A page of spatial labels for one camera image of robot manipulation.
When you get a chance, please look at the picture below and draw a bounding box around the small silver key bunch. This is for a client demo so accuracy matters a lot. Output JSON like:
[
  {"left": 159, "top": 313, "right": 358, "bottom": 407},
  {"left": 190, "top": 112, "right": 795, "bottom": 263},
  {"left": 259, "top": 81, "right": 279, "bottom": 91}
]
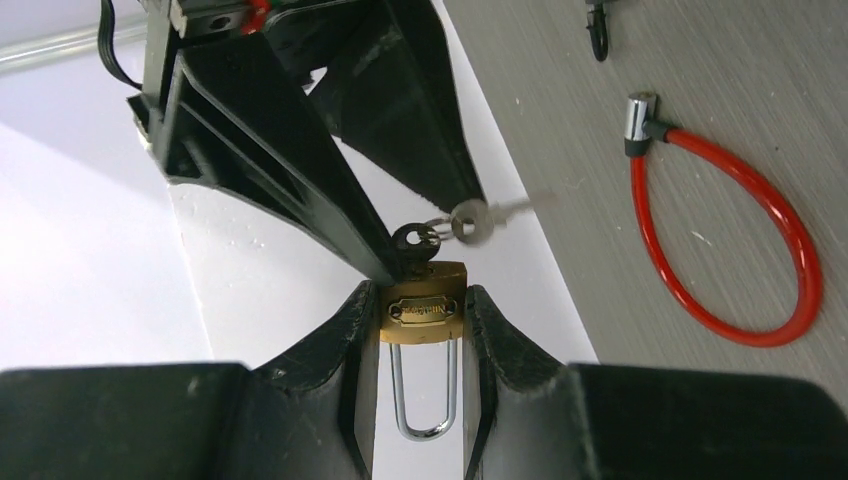
[{"left": 392, "top": 191, "right": 556, "bottom": 278}]

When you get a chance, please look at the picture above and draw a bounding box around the black padlock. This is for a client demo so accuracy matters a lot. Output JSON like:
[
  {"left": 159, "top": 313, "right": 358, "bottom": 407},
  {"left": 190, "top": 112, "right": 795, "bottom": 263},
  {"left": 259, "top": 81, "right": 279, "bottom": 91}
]
[{"left": 584, "top": 0, "right": 615, "bottom": 63}]

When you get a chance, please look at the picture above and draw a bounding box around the brass padlock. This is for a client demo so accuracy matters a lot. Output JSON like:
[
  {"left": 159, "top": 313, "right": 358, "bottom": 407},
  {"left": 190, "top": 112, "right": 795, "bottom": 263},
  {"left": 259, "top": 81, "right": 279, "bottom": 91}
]
[{"left": 379, "top": 261, "right": 468, "bottom": 442}]

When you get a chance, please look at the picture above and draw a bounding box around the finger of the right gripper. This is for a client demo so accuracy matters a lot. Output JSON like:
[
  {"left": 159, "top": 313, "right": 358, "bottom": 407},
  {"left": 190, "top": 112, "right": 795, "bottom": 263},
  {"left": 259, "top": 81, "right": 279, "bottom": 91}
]
[{"left": 310, "top": 1, "right": 484, "bottom": 212}]

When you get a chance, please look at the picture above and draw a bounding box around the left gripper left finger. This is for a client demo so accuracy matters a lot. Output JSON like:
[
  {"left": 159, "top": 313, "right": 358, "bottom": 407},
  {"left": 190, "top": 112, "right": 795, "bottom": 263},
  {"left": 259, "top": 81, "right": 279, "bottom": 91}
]
[{"left": 1, "top": 281, "right": 379, "bottom": 479}]

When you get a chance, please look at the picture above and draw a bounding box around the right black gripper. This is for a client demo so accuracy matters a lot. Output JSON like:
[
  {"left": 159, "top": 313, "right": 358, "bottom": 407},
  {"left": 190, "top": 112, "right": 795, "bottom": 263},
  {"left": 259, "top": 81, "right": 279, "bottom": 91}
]
[{"left": 129, "top": 1, "right": 403, "bottom": 285}]

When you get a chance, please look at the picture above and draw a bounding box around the red cable lock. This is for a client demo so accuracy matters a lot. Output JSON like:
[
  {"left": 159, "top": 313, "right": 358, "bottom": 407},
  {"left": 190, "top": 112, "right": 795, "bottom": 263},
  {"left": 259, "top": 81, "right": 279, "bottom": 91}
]
[{"left": 623, "top": 90, "right": 825, "bottom": 348}]

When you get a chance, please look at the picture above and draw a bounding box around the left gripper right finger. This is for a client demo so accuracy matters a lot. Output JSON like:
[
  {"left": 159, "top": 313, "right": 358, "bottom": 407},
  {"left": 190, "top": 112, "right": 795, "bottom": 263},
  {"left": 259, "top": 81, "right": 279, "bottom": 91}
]
[{"left": 462, "top": 285, "right": 847, "bottom": 479}]

